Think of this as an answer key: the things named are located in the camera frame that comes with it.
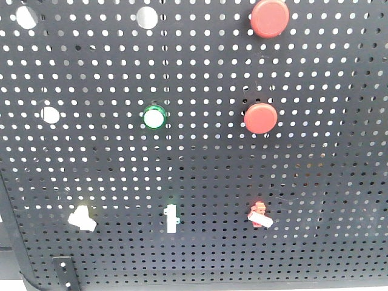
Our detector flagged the green round push button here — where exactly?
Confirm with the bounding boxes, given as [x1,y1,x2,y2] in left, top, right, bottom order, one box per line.
[143,104,167,129]

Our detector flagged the lower red mushroom button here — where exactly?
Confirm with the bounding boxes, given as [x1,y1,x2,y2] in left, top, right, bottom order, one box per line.
[244,103,278,134]

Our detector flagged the red mushroom button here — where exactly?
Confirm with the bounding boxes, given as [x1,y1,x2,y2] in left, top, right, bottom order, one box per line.
[244,103,278,134]
[250,0,290,38]

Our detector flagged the upper red mushroom button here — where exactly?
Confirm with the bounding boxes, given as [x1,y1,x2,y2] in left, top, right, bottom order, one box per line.
[250,0,290,38]

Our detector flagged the black perforated pegboard panel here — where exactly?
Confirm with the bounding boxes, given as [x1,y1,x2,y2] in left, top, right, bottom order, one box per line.
[1,1,387,290]

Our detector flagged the red toggle switch row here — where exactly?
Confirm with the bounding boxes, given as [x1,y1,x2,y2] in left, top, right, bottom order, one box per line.
[247,201,273,228]

